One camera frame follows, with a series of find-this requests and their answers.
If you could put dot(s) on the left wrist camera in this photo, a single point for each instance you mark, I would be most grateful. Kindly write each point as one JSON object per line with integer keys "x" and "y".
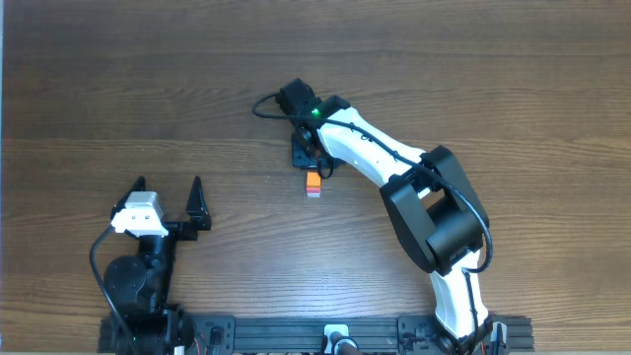
{"x": 140, "y": 214}

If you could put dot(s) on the orange cube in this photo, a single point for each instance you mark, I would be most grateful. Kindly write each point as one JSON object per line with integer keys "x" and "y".
{"x": 313, "y": 179}

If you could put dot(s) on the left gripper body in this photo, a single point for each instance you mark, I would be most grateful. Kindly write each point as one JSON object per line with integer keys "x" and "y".
{"x": 182, "y": 231}

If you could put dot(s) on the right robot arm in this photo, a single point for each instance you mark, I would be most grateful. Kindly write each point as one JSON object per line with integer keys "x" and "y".
{"x": 355, "y": 148}

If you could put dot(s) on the red cube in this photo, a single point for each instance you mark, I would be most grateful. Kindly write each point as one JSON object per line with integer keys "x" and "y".
{"x": 313, "y": 190}

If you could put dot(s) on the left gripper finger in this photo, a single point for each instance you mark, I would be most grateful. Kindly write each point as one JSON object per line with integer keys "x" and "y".
{"x": 129, "y": 190}
{"x": 198, "y": 207}

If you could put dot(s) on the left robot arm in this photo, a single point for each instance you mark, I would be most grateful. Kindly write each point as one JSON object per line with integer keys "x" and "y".
{"x": 128, "y": 283}

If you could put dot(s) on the mounting rail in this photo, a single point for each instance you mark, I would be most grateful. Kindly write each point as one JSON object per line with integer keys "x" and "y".
{"x": 276, "y": 335}

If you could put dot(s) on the white cube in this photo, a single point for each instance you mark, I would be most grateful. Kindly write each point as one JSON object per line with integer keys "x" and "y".
{"x": 313, "y": 194}

